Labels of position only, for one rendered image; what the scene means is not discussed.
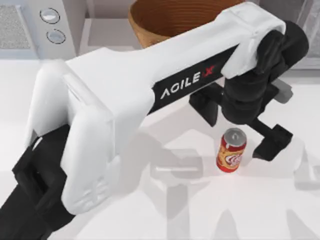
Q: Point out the pale grey rounded camera box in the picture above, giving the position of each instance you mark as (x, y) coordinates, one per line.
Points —
(285, 91)

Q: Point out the red and yellow can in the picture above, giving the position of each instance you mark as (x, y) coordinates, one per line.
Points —
(230, 155)

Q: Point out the brown wooden basket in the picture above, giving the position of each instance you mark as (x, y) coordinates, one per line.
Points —
(155, 22)

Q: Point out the pale microwave oven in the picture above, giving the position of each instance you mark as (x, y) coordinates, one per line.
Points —
(22, 27)

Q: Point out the round grey microwave knob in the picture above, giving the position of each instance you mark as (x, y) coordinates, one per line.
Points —
(56, 35)
(50, 15)

